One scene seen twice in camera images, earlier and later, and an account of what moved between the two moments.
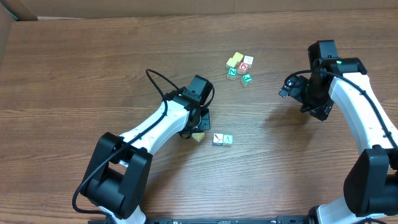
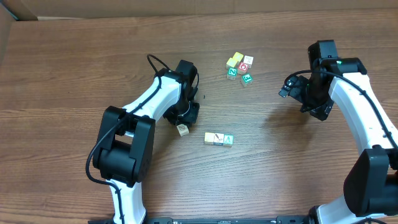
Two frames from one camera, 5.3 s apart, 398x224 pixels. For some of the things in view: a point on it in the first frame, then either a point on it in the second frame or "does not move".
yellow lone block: x=198 y=136 -> x=209 y=138
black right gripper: x=318 y=110 does not move
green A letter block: x=227 y=140 does not move
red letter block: x=242 y=68 does not move
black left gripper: x=202 y=123 -> x=181 y=115
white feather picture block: x=217 y=138 does not move
